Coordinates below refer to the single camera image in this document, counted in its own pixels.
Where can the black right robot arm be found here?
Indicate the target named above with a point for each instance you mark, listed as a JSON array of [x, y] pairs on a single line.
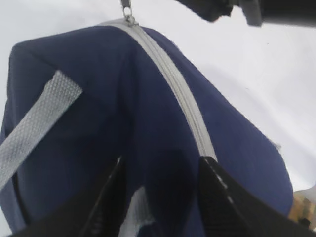
[[258, 12]]

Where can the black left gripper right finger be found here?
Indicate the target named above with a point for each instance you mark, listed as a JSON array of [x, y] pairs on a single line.
[[229, 210]]

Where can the navy blue lunch bag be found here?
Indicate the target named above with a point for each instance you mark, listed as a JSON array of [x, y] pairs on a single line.
[[79, 101]]

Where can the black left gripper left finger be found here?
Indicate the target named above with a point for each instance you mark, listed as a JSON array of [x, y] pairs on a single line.
[[98, 211]]

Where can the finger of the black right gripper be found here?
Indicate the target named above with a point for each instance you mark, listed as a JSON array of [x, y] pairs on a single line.
[[209, 10]]

